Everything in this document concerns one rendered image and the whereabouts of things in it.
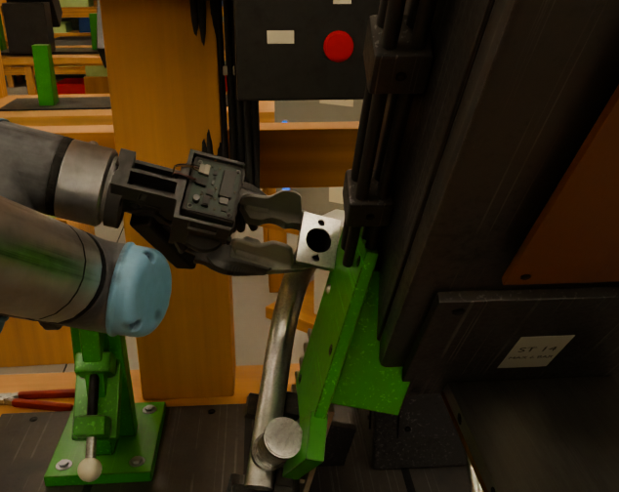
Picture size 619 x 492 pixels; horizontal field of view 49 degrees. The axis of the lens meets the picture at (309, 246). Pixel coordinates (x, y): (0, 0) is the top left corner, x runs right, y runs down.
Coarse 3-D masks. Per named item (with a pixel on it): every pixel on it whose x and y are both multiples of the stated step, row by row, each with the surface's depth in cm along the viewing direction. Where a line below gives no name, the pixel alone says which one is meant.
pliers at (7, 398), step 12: (0, 396) 104; (12, 396) 104; (24, 396) 104; (36, 396) 104; (48, 396) 105; (60, 396) 105; (72, 396) 105; (36, 408) 102; (48, 408) 102; (60, 408) 101
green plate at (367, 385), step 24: (360, 240) 60; (336, 264) 68; (360, 264) 58; (336, 288) 65; (360, 288) 58; (336, 312) 63; (360, 312) 61; (312, 336) 71; (336, 336) 61; (360, 336) 61; (312, 360) 68; (336, 360) 61; (360, 360) 62; (312, 384) 66; (336, 384) 62; (360, 384) 63; (384, 384) 63; (408, 384) 64; (312, 408) 64; (360, 408) 64; (384, 408) 64
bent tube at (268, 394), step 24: (312, 216) 69; (312, 240) 72; (336, 240) 69; (312, 264) 67; (288, 288) 77; (288, 312) 78; (288, 336) 78; (288, 360) 77; (264, 384) 75; (264, 408) 74; (264, 480) 70
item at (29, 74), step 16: (64, 0) 683; (80, 0) 685; (96, 0) 688; (64, 16) 680; (80, 16) 682; (224, 32) 713; (224, 48) 719; (32, 80) 703; (64, 80) 749; (80, 80) 753
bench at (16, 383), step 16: (240, 368) 113; (256, 368) 113; (0, 384) 109; (16, 384) 109; (32, 384) 109; (48, 384) 109; (64, 384) 109; (240, 384) 109; (256, 384) 109; (288, 384) 109; (48, 400) 105; (64, 400) 105; (144, 400) 105; (160, 400) 105; (176, 400) 105; (192, 400) 105; (208, 400) 105; (224, 400) 105; (240, 400) 105; (0, 416) 101
